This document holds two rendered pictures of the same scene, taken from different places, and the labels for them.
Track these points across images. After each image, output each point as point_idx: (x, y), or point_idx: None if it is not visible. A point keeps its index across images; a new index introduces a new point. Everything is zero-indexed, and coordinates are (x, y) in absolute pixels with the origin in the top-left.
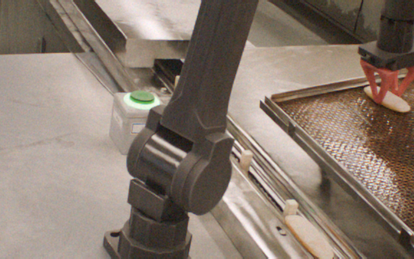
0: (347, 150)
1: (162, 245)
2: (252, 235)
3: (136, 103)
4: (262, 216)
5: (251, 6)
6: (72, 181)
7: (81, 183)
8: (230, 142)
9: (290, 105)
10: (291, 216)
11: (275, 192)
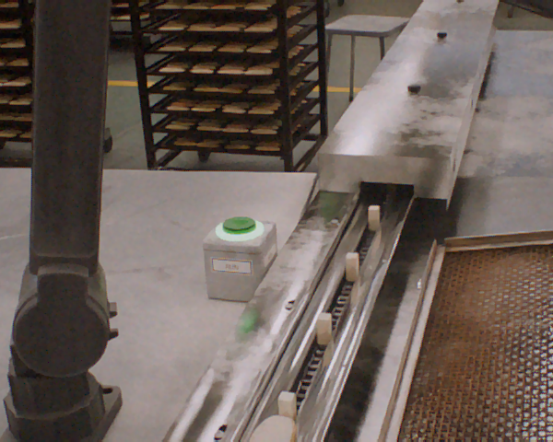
0: (463, 336)
1: (28, 408)
2: (170, 427)
3: (224, 231)
4: (224, 406)
5: (81, 83)
6: (110, 319)
7: (117, 322)
8: (76, 279)
9: (466, 258)
10: (276, 416)
11: (312, 380)
